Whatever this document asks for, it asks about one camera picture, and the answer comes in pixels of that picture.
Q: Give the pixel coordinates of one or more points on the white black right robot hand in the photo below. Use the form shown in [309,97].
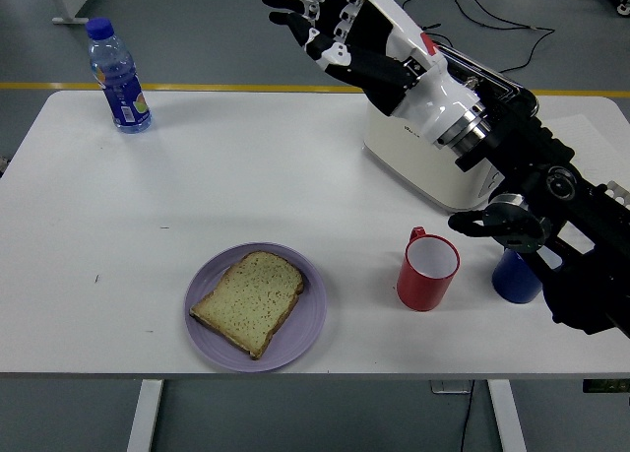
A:
[374,33]

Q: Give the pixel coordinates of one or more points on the slice of toast bread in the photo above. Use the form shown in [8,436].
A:
[251,299]

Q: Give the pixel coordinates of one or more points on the purple plate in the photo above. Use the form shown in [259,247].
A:
[305,324]

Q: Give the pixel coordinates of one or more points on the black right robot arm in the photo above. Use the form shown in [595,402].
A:
[541,151]

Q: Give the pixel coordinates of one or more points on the cream and chrome toaster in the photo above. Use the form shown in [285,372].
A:
[408,161]

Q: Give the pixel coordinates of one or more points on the clear bottle with blue label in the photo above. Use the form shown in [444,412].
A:
[123,97]

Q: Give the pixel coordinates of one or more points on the red mug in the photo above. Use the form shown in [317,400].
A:
[418,289]

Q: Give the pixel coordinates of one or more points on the blue mug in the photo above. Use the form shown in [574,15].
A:
[514,282]

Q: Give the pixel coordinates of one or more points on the metal toast rack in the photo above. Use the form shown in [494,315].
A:
[615,187]

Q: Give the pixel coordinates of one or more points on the white desk foot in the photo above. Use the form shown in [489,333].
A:
[74,20]

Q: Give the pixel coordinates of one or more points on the white table leg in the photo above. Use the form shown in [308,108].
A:
[145,417]
[507,417]

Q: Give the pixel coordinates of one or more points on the black table control panel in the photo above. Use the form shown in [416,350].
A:
[605,385]

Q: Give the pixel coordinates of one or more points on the clear bracket under table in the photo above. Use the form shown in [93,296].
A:
[448,385]

